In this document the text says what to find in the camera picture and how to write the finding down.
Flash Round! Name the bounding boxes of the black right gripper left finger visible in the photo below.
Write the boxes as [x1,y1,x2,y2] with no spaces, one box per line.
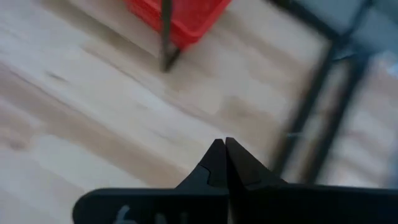
[72,139,230,224]

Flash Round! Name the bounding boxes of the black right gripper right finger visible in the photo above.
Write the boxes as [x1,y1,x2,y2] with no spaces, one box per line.
[226,137,398,224]

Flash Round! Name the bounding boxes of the black aluminium table frame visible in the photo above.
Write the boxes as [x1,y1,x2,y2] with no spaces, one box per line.
[269,0,398,186]

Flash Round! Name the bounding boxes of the black wire shelf frame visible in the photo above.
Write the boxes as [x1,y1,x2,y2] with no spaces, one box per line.
[158,0,182,73]

